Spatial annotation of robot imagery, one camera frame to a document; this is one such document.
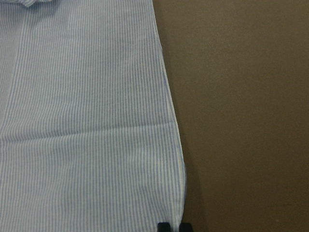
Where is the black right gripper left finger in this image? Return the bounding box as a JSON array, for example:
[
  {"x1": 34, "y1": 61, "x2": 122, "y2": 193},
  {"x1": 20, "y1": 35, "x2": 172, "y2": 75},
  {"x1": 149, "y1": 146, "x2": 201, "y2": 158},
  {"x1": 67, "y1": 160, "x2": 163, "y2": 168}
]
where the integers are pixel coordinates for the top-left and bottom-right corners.
[{"x1": 157, "y1": 222, "x2": 170, "y2": 232}]

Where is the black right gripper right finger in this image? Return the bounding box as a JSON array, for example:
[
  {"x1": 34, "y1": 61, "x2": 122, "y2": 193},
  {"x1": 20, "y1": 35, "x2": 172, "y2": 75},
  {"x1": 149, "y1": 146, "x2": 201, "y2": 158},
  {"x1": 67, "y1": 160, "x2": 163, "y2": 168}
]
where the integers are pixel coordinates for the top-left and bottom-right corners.
[{"x1": 179, "y1": 222, "x2": 193, "y2": 232}]

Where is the light blue striped shirt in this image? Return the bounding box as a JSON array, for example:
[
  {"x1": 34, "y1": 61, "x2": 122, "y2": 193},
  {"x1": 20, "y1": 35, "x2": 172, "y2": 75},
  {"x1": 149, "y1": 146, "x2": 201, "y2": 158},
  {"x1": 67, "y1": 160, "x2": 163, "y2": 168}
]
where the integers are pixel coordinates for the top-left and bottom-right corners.
[{"x1": 0, "y1": 0, "x2": 186, "y2": 232}]

